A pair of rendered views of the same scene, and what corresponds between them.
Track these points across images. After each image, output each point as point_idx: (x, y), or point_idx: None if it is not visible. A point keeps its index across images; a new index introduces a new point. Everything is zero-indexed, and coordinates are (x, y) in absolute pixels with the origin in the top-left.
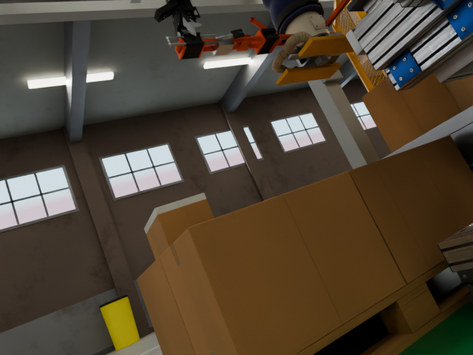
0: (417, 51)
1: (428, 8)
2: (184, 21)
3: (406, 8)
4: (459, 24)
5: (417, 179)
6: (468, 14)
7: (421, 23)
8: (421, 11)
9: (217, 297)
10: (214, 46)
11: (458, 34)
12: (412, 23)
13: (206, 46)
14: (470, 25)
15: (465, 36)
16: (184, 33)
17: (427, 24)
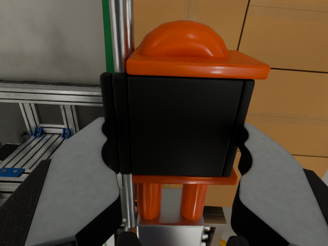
0: None
1: (0, 184)
2: (65, 190)
3: (4, 196)
4: (12, 175)
5: None
6: (3, 175)
7: (15, 180)
8: (4, 186)
9: None
10: (170, 205)
11: (20, 171)
12: (18, 185)
13: (186, 198)
14: (11, 170)
15: (20, 168)
16: (100, 79)
17: (14, 177)
